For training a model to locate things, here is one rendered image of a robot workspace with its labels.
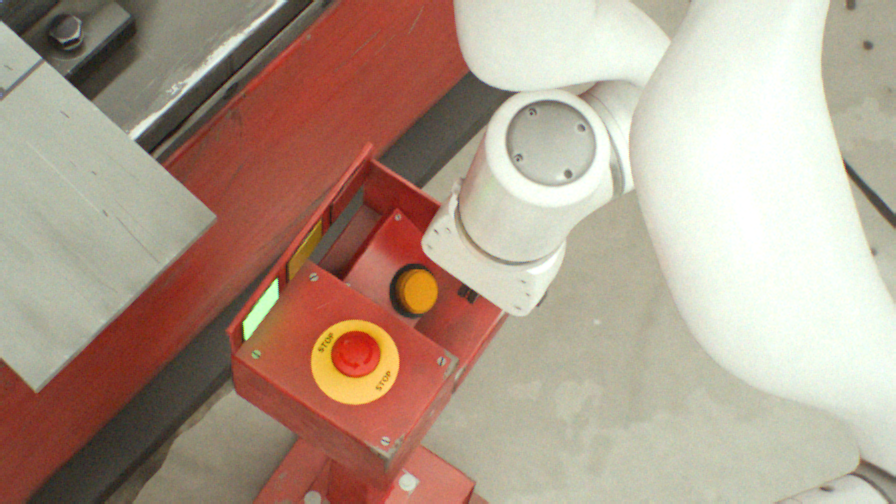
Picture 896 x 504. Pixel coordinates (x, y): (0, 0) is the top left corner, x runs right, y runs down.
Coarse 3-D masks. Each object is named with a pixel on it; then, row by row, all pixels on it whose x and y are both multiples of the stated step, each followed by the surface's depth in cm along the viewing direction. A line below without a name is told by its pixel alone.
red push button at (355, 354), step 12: (348, 336) 163; (360, 336) 163; (336, 348) 163; (348, 348) 163; (360, 348) 163; (372, 348) 163; (336, 360) 163; (348, 360) 163; (360, 360) 163; (372, 360) 163; (348, 372) 163; (360, 372) 163
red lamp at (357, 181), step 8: (360, 168) 166; (360, 176) 167; (352, 184) 166; (360, 184) 169; (344, 192) 165; (352, 192) 168; (336, 200) 165; (344, 200) 167; (336, 208) 166; (344, 208) 169; (336, 216) 168
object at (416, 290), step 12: (408, 276) 173; (420, 276) 174; (432, 276) 175; (396, 288) 174; (408, 288) 173; (420, 288) 174; (432, 288) 174; (408, 300) 173; (420, 300) 174; (432, 300) 174; (420, 312) 174
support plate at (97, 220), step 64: (0, 64) 149; (0, 128) 147; (64, 128) 147; (0, 192) 146; (64, 192) 146; (128, 192) 146; (0, 256) 144; (64, 256) 144; (128, 256) 144; (0, 320) 142; (64, 320) 143
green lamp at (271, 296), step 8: (272, 288) 162; (264, 296) 162; (272, 296) 164; (264, 304) 163; (272, 304) 166; (256, 312) 162; (264, 312) 165; (248, 320) 161; (256, 320) 164; (248, 328) 163; (248, 336) 165
